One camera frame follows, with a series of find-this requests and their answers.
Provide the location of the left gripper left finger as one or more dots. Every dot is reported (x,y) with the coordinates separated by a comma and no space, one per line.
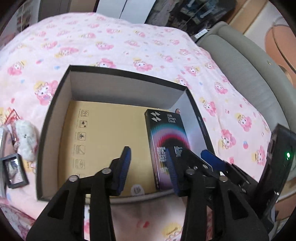
(63,216)

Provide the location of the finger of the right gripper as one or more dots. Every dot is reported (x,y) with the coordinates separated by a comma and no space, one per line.
(216,163)

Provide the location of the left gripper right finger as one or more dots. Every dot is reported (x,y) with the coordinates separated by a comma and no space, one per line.
(233,217)

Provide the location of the black rainbow product box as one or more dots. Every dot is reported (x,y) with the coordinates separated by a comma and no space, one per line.
(164,130)

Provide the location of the small black picture frame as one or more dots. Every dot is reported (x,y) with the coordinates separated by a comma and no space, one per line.
(14,172)

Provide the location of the white plush toy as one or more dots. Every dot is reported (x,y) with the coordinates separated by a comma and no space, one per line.
(26,140)

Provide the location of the yellow cardboard sheet in box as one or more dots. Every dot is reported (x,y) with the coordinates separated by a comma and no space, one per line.
(96,133)

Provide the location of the black open cardboard box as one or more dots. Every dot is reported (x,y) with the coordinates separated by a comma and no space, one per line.
(107,85)

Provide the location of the pink cartoon print bedsheet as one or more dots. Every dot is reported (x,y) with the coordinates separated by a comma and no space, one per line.
(34,62)

